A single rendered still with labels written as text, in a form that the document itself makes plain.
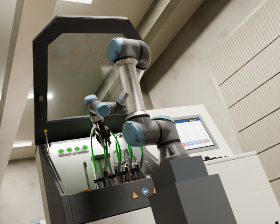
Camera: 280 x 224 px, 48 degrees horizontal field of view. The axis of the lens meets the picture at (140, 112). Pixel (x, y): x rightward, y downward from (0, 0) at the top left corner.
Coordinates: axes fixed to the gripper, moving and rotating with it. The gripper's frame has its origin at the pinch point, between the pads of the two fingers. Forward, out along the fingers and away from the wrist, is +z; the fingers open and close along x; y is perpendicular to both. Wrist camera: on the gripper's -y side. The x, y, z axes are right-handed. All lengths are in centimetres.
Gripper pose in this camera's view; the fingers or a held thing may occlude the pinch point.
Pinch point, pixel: (106, 146)
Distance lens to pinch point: 201.0
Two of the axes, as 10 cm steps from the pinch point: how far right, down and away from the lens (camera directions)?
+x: 8.7, -3.9, 3.0
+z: 2.6, 8.8, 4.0
